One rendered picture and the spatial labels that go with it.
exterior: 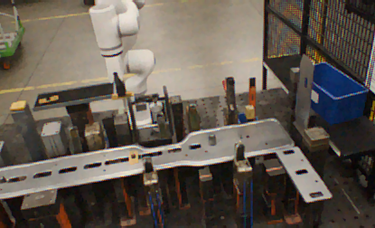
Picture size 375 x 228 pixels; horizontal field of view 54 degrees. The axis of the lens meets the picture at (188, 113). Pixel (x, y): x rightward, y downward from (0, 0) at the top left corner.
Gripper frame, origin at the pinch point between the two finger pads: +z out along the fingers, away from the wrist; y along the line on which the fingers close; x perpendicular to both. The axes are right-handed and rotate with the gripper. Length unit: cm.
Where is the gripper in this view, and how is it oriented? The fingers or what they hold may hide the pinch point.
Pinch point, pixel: (121, 89)
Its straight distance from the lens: 140.7
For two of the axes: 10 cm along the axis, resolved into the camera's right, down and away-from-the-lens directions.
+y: 1.2, 5.3, -8.4
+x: 9.9, -1.6, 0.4
